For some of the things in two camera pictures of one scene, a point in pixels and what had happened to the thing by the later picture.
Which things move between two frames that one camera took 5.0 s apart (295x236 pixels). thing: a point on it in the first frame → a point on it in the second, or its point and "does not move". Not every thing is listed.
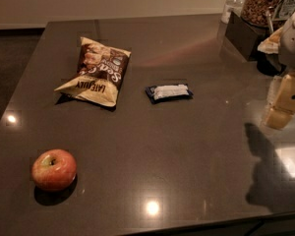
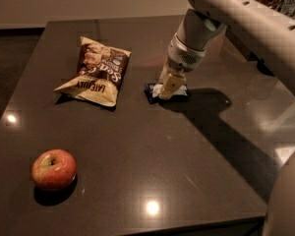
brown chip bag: [101, 73] does not move
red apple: [54, 169] does not move
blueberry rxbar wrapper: [161, 92] does not move
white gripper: [293, 44] → [183, 57]
